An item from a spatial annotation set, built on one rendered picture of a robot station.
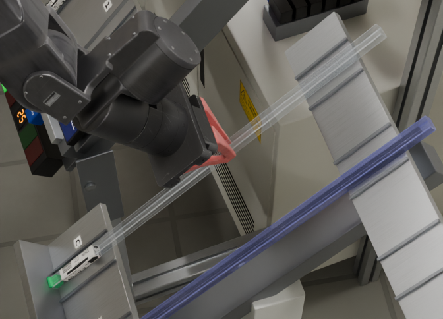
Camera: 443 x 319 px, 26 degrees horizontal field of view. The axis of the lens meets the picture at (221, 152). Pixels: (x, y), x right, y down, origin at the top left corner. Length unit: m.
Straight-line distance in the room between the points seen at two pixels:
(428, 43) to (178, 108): 0.50
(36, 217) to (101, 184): 0.81
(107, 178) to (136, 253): 0.75
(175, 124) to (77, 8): 0.44
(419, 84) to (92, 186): 0.50
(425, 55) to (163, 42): 0.60
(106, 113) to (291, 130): 0.60
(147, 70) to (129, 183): 1.25
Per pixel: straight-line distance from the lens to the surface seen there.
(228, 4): 1.16
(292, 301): 1.07
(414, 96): 1.45
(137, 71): 0.86
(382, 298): 1.99
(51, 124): 1.30
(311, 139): 1.49
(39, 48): 0.84
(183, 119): 0.94
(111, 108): 0.87
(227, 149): 1.00
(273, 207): 1.62
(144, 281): 1.64
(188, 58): 0.86
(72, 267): 1.16
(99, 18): 1.30
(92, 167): 1.25
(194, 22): 1.16
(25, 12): 0.83
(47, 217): 2.08
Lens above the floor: 1.78
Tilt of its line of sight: 57 degrees down
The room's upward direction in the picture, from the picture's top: straight up
